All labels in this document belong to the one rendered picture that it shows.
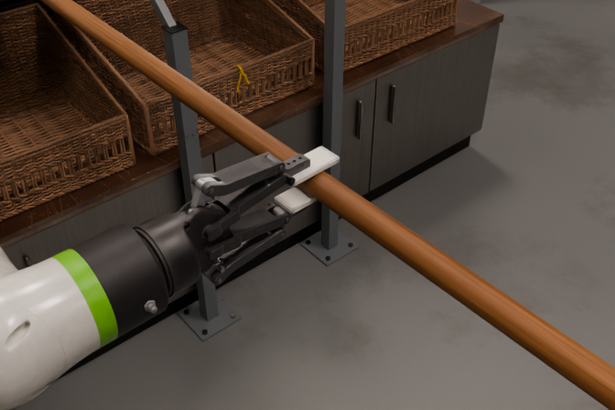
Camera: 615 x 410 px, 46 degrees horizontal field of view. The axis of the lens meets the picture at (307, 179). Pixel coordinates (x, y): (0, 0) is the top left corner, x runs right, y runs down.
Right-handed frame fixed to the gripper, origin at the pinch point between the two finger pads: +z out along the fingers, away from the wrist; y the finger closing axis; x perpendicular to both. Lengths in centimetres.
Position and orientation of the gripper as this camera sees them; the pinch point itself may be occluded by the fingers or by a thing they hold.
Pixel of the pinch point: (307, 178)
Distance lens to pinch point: 80.0
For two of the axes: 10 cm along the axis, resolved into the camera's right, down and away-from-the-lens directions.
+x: 6.6, 4.6, -5.9
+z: 7.5, -4.0, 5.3
